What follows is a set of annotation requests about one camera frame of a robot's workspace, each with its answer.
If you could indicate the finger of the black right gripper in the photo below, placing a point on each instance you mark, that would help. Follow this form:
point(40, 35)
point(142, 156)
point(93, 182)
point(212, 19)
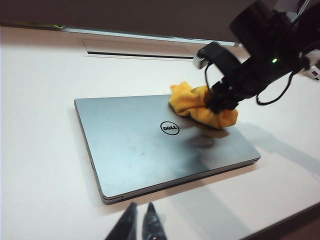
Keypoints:
point(216, 98)
point(231, 102)

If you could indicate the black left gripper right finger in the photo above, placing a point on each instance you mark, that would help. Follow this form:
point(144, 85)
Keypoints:
point(152, 225)

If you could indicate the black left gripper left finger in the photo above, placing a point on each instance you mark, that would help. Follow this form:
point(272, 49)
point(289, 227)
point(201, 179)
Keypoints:
point(125, 225)

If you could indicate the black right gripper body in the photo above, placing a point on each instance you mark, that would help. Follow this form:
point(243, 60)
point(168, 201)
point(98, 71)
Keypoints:
point(257, 77)

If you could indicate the orange microfibre rag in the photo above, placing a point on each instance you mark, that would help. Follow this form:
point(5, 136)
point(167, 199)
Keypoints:
point(186, 100)

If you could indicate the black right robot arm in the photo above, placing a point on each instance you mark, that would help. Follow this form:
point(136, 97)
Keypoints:
point(262, 22)

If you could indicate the silver Dell laptop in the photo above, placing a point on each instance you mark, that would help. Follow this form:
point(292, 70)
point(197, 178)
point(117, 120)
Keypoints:
point(125, 145)

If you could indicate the grey desk divider panel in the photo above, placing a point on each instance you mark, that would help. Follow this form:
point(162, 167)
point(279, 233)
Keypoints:
point(125, 15)

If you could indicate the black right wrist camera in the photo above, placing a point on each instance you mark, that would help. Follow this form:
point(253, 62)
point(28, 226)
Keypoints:
point(220, 56)

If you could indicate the white power strip red switch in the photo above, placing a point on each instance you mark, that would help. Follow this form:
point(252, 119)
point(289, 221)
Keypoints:
point(313, 73)

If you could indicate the silver rail beneath divider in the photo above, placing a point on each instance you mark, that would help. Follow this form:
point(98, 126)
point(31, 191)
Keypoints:
point(150, 35)

